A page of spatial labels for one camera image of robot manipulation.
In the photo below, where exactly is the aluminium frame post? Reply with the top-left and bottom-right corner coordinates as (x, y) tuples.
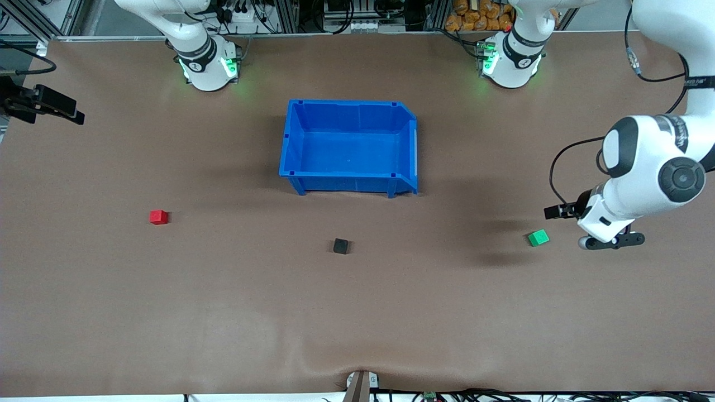
(0, 0), (84, 42)

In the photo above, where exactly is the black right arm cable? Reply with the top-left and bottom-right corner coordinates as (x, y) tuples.
(0, 42), (57, 76)

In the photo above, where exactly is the orange snack bag pile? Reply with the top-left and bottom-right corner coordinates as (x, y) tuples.
(445, 0), (513, 32)

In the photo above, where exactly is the white power strip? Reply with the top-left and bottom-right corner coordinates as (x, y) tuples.
(222, 6), (269, 23)

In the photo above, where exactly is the metal table edge clamp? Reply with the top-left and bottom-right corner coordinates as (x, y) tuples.
(346, 370), (380, 402)

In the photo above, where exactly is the blue plastic bin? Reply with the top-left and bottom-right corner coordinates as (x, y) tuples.
(279, 99), (418, 198)

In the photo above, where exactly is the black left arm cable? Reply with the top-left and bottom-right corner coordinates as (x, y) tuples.
(550, 0), (693, 208)

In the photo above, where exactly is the brown table mat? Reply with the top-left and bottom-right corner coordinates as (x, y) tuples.
(0, 31), (715, 397)

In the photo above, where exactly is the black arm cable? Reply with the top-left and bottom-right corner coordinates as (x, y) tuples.
(550, 0), (693, 208)
(0, 42), (57, 76)

